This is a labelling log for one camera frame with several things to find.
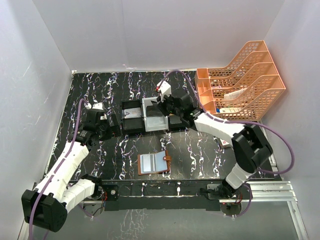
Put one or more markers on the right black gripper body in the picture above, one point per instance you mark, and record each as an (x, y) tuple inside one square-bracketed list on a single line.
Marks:
[(165, 105)]

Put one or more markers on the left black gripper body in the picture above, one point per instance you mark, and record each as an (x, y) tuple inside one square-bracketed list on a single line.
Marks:
[(109, 125)]

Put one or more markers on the black plastic bin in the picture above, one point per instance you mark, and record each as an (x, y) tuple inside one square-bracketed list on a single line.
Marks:
[(132, 121)]

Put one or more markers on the black bin with gold card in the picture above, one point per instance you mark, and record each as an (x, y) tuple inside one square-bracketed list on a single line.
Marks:
[(175, 123)]

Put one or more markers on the white plastic bin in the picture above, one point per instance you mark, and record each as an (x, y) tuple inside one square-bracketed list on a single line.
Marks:
[(153, 123)]

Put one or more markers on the brown leather card holder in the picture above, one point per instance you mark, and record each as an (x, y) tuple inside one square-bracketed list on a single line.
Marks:
[(154, 163)]

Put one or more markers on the white phone box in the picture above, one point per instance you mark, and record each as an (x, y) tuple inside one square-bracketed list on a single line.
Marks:
[(223, 144)]

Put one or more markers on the orange mesh file organizer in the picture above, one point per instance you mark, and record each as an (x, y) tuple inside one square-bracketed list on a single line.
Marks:
[(252, 68)]

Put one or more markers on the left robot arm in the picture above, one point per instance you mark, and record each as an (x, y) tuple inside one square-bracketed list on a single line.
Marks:
[(62, 170)]

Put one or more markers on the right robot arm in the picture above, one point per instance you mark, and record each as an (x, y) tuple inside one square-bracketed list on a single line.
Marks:
[(250, 146)]

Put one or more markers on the black credit card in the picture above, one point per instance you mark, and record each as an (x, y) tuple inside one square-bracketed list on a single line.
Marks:
[(153, 111)]

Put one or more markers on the silver credit card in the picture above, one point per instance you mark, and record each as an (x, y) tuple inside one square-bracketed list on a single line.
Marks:
[(132, 113)]

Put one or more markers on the white blue item in organizer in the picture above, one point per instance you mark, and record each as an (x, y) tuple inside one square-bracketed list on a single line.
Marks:
[(228, 110)]

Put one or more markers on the white paper in organizer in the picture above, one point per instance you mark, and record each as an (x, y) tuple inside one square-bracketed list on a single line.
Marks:
[(235, 94)]

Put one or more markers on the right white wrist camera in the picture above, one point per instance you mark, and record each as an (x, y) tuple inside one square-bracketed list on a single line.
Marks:
[(163, 88)]

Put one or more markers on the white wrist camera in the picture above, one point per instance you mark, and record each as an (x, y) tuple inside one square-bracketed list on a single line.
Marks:
[(98, 108), (163, 88)]

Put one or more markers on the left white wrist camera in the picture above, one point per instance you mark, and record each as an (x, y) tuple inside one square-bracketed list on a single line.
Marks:
[(98, 108)]

